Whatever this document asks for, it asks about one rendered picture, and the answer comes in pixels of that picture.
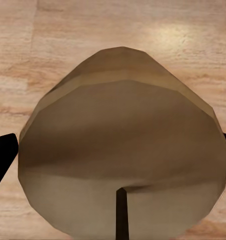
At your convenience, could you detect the pillar candle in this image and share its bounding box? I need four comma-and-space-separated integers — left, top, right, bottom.
17, 46, 226, 240

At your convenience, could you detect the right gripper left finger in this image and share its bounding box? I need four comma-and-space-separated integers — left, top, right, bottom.
0, 133, 19, 182

